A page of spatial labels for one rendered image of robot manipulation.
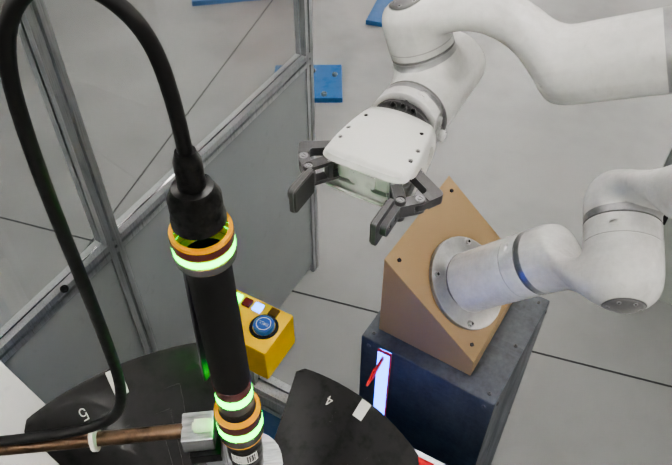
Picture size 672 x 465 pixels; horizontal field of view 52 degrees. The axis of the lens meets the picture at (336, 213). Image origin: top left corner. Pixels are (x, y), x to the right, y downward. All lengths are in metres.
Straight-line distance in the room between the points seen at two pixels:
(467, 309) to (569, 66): 0.72
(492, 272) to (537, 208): 1.86
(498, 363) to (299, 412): 0.53
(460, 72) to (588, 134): 2.78
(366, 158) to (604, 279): 0.52
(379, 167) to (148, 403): 0.39
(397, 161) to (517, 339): 0.86
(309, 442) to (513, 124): 2.69
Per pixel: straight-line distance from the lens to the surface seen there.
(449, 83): 0.82
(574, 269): 1.16
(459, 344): 1.39
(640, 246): 1.14
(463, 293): 1.36
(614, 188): 1.16
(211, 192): 0.44
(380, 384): 1.22
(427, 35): 0.80
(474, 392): 1.43
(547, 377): 2.61
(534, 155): 3.40
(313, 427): 1.07
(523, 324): 1.54
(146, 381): 0.87
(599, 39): 0.79
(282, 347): 1.35
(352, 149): 0.73
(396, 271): 1.32
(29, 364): 1.61
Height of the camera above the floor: 2.15
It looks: 46 degrees down
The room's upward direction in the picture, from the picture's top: straight up
